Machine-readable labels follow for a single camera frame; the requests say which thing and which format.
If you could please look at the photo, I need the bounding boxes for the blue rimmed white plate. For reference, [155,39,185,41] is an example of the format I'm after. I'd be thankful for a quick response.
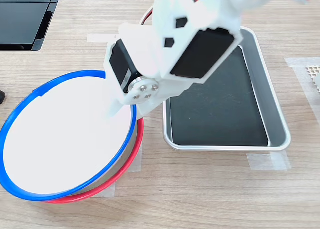
[0,69,138,202]

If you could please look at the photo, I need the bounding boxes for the red rimmed white plate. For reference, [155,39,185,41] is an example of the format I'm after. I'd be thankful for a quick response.
[46,117,145,205]

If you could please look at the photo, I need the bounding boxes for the black tray mat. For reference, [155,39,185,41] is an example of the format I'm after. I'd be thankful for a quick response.
[168,45,270,147]

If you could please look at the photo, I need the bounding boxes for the clear tape strip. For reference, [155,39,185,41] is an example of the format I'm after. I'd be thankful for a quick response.
[86,33,119,43]
[246,150,292,172]
[93,180,116,199]
[126,141,143,174]

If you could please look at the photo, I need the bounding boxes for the steel tray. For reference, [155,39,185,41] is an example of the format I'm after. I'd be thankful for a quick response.
[162,26,292,152]

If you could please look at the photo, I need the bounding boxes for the clear tape sheet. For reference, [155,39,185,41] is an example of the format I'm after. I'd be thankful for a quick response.
[284,57,320,120]

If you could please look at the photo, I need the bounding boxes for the black glossy flat device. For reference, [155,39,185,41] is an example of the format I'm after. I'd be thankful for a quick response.
[0,0,63,52]

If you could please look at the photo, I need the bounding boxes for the pale perforated base plate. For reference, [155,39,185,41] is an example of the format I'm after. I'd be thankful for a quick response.
[304,65,320,94]

